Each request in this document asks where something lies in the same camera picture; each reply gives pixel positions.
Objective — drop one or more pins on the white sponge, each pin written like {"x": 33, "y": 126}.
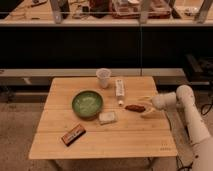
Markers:
{"x": 107, "y": 117}

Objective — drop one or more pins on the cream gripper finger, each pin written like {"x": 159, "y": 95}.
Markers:
{"x": 145, "y": 98}
{"x": 147, "y": 112}

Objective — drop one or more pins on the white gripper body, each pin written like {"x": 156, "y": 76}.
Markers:
{"x": 163, "y": 101}

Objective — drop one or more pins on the black box at right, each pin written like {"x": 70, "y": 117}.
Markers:
{"x": 198, "y": 69}

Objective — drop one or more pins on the clear plastic cup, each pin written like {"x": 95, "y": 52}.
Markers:
{"x": 103, "y": 75}

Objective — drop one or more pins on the red tray on shelf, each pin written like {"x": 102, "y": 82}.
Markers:
{"x": 131, "y": 9}

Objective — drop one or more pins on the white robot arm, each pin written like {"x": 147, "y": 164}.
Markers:
{"x": 200, "y": 137}

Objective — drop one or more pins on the wooden table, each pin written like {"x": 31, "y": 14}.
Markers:
{"x": 129, "y": 137}

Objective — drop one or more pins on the green bowl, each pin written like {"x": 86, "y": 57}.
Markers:
{"x": 87, "y": 104}

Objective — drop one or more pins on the white tube bottle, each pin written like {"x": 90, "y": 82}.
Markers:
{"x": 120, "y": 92}

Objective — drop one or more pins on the brown chocolate bar box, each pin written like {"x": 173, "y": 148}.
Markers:
{"x": 73, "y": 134}

